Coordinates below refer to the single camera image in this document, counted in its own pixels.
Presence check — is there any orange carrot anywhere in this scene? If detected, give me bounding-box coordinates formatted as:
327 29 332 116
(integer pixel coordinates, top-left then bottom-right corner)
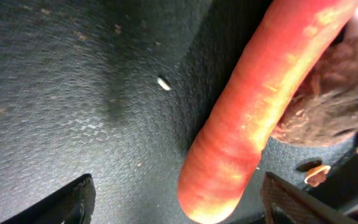
177 0 358 223

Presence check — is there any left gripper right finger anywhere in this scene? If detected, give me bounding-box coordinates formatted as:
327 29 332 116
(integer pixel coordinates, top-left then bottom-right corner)
261 172 358 224

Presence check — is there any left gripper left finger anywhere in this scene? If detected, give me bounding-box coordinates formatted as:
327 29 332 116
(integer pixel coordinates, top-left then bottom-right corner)
1 174 96 224

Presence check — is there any round black serving tray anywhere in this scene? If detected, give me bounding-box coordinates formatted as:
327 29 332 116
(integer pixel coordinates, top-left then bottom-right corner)
0 0 358 224

